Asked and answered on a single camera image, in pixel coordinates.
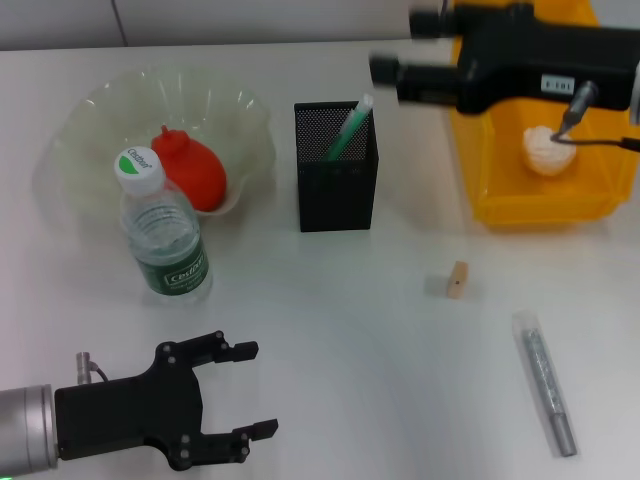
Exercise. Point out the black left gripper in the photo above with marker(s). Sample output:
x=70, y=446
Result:
x=130, y=415

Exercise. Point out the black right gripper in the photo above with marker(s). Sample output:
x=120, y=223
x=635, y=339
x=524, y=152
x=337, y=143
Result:
x=540, y=55

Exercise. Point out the clear green-label water bottle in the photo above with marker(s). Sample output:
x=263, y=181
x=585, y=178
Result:
x=170, y=245

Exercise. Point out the white paper ball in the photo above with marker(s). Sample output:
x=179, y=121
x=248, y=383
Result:
x=547, y=155

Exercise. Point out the small wooden block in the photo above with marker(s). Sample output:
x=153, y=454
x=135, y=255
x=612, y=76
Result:
x=459, y=282

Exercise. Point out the grey pen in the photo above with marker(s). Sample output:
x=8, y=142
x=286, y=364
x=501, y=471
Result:
x=545, y=385

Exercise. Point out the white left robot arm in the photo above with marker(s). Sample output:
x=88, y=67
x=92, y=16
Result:
x=25, y=430

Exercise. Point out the black mesh pen holder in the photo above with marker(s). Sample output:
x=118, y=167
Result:
x=336, y=195

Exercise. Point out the red-orange toy orange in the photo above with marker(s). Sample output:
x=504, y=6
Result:
x=200, y=170

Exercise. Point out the translucent wavy fruit plate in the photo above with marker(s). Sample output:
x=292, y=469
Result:
x=100, y=115

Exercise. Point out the yellow plastic storage bin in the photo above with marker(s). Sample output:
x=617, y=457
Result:
x=540, y=200

